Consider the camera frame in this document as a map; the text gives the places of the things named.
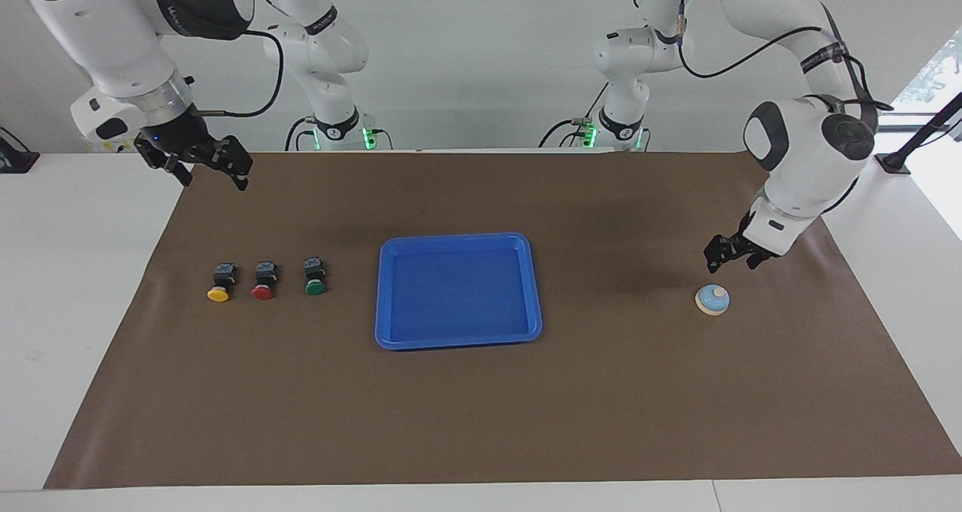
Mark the black clamp mount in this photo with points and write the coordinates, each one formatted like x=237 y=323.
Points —
x=15 y=159

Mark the white wall socket box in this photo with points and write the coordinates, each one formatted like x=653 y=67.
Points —
x=101 y=146

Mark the light blue call bell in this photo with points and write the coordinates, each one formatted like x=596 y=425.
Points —
x=710 y=301

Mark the red push button switch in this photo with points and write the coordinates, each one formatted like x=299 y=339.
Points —
x=262 y=292

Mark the brown table mat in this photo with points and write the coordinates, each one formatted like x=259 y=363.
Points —
x=481 y=422

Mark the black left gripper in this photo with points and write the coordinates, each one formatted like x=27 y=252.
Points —
x=748 y=237

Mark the bright window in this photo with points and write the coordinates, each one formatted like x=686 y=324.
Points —
x=936 y=76

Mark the black camera stand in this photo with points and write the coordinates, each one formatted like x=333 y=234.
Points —
x=913 y=143

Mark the yellow push button switch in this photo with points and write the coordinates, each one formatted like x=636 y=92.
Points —
x=219 y=295

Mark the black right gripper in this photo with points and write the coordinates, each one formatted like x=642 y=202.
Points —
x=180 y=140

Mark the green push button switch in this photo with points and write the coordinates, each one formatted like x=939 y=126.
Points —
x=316 y=287

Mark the blue plastic tray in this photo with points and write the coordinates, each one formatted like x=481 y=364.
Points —
x=458 y=294

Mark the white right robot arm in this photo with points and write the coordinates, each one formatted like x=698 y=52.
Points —
x=113 y=46

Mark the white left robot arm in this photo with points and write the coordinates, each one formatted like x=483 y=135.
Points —
x=812 y=159

